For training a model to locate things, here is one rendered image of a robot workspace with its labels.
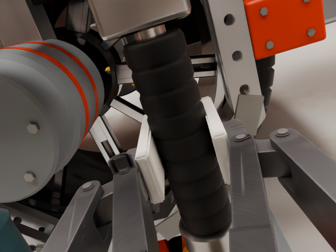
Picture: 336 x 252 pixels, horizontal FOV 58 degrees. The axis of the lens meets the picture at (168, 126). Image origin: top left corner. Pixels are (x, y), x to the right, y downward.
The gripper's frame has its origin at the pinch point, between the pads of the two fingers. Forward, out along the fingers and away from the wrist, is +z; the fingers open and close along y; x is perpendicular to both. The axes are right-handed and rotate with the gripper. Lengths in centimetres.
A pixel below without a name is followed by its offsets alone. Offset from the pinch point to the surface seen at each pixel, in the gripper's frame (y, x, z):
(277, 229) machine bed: 17, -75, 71
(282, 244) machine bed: 17, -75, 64
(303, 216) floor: 30, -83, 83
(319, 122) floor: 72, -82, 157
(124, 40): -14, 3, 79
